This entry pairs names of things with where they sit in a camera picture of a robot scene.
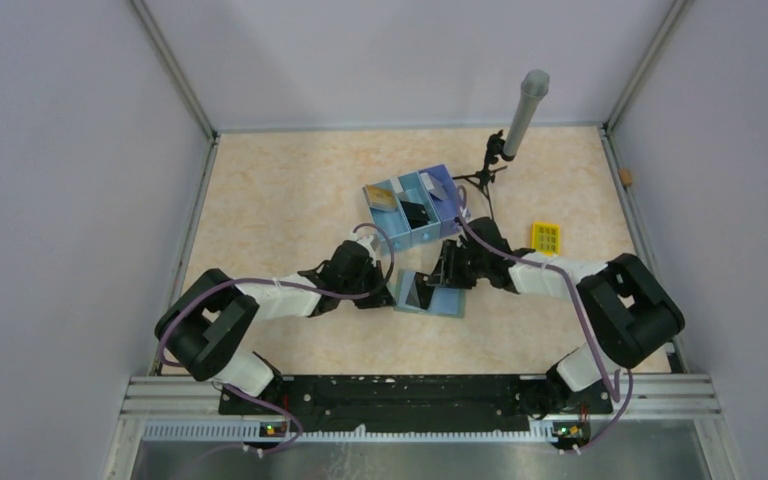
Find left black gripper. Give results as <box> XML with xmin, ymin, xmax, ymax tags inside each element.
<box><xmin>341</xmin><ymin>260</ymin><xmax>396</xmax><ymax>309</ymax></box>

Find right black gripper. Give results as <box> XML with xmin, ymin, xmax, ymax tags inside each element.
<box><xmin>427</xmin><ymin>239</ymin><xmax>489</xmax><ymax>290</ymax></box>

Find green leather card holder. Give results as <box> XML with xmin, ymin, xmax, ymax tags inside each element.
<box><xmin>393</xmin><ymin>270</ymin><xmax>466</xmax><ymax>319</ymax></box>

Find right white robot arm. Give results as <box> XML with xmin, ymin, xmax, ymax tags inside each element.
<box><xmin>427</xmin><ymin>217</ymin><xmax>685</xmax><ymax>412</ymax></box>

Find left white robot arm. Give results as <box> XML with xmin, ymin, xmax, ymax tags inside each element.
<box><xmin>154</xmin><ymin>228</ymin><xmax>395</xmax><ymax>414</ymax></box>

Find light blue card tray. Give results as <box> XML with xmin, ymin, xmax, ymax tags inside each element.
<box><xmin>362</xmin><ymin>180</ymin><xmax>413</xmax><ymax>252</ymax></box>

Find purple card tray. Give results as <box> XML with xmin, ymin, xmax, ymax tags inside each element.
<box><xmin>418</xmin><ymin>164</ymin><xmax>460</xmax><ymax>238</ymax></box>

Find middle blue card tray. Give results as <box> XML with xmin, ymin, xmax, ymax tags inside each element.
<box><xmin>390</xmin><ymin>172</ymin><xmax>441</xmax><ymax>246</ymax></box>

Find coloured toy brick block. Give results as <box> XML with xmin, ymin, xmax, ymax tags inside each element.
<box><xmin>531</xmin><ymin>221</ymin><xmax>561</xmax><ymax>255</ymax></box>

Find grey cylinder on tripod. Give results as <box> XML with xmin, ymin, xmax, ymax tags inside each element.
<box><xmin>502</xmin><ymin>69</ymin><xmax>550</xmax><ymax>161</ymax></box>

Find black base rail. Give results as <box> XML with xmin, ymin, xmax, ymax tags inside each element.
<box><xmin>218</xmin><ymin>374</ymin><xmax>614</xmax><ymax>439</ymax></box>

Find small brown wall piece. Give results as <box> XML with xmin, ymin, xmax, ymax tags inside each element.
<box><xmin>617</xmin><ymin>168</ymin><xmax>633</xmax><ymax>188</ymax></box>

